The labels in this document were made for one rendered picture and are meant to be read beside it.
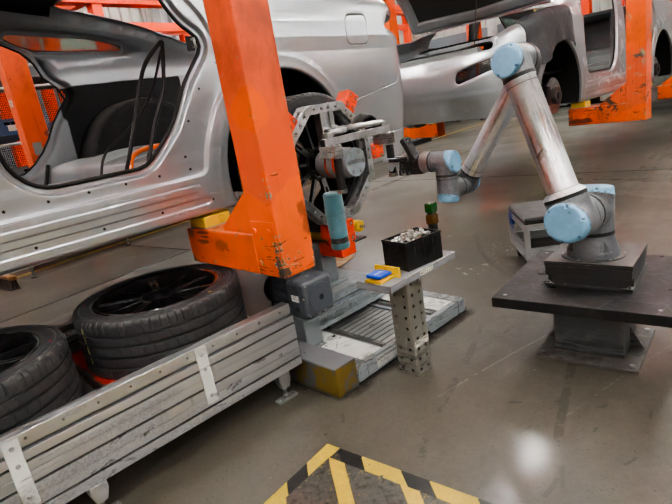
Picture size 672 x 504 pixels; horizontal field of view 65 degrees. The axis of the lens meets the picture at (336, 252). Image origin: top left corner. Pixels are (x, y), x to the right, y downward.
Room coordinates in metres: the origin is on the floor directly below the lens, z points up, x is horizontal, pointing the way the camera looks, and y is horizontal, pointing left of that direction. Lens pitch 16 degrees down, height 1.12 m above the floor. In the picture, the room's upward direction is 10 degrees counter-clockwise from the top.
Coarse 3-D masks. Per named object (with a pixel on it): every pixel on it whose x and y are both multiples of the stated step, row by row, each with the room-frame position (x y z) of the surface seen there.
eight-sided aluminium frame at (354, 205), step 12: (300, 108) 2.40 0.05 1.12; (312, 108) 2.40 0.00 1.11; (324, 108) 2.45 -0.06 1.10; (336, 108) 2.50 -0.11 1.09; (300, 120) 2.35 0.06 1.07; (348, 120) 2.56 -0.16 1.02; (300, 132) 2.34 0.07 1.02; (360, 144) 2.65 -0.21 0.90; (372, 168) 2.62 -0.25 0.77; (360, 180) 2.62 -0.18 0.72; (360, 192) 2.55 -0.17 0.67; (348, 204) 2.56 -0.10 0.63; (360, 204) 2.54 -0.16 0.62; (312, 216) 2.35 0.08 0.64; (324, 216) 2.37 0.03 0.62; (348, 216) 2.48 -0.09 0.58
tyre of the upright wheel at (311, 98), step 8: (288, 96) 2.56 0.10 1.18; (296, 96) 2.48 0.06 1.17; (304, 96) 2.49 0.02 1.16; (312, 96) 2.52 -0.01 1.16; (320, 96) 2.56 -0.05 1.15; (328, 96) 2.60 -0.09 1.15; (288, 104) 2.43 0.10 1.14; (296, 104) 2.45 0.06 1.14; (304, 104) 2.48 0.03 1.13; (312, 104) 2.52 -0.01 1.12; (240, 184) 2.46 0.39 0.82; (312, 224) 2.43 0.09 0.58
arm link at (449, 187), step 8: (440, 176) 2.17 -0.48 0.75; (448, 176) 2.15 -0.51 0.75; (456, 176) 2.17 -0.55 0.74; (440, 184) 2.17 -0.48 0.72; (448, 184) 2.15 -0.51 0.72; (456, 184) 2.16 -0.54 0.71; (464, 184) 2.20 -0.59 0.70; (440, 192) 2.17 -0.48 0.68; (448, 192) 2.15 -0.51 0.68; (456, 192) 2.16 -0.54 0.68; (440, 200) 2.18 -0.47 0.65; (448, 200) 2.15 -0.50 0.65; (456, 200) 2.16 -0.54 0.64
